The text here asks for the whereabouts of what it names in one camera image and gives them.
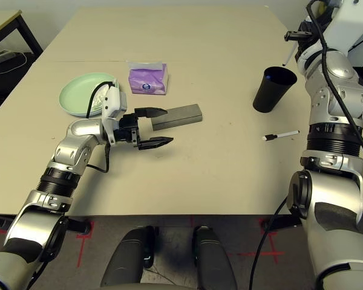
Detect white tissue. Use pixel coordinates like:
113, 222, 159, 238
90, 85, 111, 110

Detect thin white cable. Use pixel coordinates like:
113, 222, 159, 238
13, 51, 28, 69

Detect grey robot leg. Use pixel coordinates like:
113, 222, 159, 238
101, 225, 157, 290
192, 225, 238, 290

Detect grey glasses case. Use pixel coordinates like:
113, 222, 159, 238
151, 103, 204, 132

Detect grey right robot leg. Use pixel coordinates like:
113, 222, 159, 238
192, 225, 238, 290

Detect beige table black frame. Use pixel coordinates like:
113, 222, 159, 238
0, 8, 44, 62

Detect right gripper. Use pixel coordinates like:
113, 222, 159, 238
283, 19, 320, 57

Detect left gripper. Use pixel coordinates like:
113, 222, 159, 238
114, 106, 174, 152

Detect white power strip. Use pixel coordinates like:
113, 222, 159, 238
0, 50, 16, 65

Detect black plastic cup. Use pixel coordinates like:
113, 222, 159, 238
252, 66, 298, 114

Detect purple tissue pack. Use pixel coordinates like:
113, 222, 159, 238
126, 59, 170, 95

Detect black cap whiteboard marker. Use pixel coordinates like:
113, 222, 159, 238
261, 130, 301, 143

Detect grey left robot leg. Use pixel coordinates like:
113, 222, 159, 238
101, 225, 157, 290

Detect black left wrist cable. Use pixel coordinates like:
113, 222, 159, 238
85, 80, 116, 174

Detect pale green plate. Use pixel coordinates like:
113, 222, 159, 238
59, 72, 120, 118

